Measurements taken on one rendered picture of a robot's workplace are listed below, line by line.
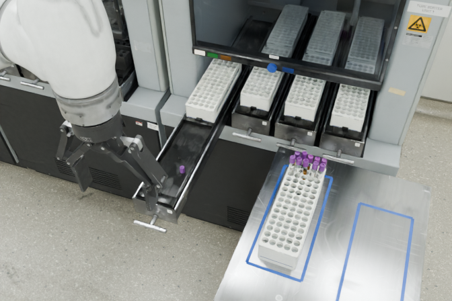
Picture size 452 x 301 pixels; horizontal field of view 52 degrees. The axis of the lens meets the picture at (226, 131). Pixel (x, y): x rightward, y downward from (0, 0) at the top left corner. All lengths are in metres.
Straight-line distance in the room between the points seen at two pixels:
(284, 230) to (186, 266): 1.01
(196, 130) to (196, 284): 0.82
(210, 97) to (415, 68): 0.63
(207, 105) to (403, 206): 0.66
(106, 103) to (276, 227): 0.65
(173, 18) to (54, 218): 1.27
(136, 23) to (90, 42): 1.02
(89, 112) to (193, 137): 0.85
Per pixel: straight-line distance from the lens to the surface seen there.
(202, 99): 1.52
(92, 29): 0.60
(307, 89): 1.58
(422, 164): 2.65
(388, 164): 1.57
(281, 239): 1.18
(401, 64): 1.42
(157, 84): 1.74
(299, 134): 1.53
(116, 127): 0.71
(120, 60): 1.74
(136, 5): 1.57
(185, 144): 1.47
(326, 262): 1.22
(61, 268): 2.25
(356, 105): 1.54
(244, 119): 1.56
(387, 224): 1.32
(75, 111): 0.67
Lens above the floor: 1.87
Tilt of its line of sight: 45 degrees down
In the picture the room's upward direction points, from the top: 1 degrees counter-clockwise
